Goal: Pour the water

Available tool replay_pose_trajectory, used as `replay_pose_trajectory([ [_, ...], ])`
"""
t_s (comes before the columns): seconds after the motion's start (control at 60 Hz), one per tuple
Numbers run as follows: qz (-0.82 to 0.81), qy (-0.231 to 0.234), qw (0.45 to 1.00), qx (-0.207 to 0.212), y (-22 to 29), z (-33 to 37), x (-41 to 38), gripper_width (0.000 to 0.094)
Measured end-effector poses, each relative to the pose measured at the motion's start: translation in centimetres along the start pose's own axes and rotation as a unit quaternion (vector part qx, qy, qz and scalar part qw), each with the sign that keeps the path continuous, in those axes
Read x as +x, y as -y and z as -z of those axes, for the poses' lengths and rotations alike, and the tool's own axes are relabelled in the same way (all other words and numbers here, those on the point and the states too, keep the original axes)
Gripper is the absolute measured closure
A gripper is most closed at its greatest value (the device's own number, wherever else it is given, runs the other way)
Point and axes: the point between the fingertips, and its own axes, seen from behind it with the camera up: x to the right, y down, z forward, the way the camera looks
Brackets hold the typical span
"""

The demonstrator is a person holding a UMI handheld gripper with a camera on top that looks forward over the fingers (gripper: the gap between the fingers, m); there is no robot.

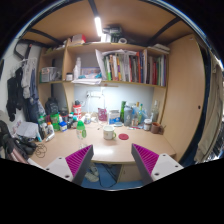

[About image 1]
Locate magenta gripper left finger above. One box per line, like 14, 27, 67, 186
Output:
45, 145, 94, 185

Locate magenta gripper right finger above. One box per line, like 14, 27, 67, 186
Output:
131, 144, 182, 185

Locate clear bottle green cap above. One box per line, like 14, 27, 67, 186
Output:
76, 120, 87, 148

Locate brown ceramic cup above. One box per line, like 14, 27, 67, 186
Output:
151, 122, 161, 134

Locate red round coaster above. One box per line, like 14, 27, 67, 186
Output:
118, 133, 129, 140

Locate white lidded jar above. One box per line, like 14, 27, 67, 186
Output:
143, 119, 152, 131

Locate white green mug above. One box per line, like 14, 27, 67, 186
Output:
103, 125, 116, 140

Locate clear glass bottle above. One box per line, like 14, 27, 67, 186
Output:
151, 100, 159, 122

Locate red white canister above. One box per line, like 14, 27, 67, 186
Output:
73, 100, 82, 120

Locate pink snack pouch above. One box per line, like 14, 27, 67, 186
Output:
98, 108, 107, 121

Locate green glass bottle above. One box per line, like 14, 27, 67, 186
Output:
120, 101, 126, 123

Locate blue white box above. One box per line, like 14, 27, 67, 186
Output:
108, 110, 120, 124

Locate black backpack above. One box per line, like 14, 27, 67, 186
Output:
45, 97, 59, 115

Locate stack of papers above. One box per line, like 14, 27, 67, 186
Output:
72, 78, 102, 85

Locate hanging dark clothes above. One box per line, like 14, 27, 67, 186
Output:
6, 58, 39, 123

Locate clear plastic storage box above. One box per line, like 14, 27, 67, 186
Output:
40, 67, 58, 83

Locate wooden shelf unit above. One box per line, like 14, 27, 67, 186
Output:
38, 40, 169, 120

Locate row of books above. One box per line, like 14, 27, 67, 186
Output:
95, 49, 167, 87

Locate white LED tube light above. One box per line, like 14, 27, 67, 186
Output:
94, 16, 102, 37

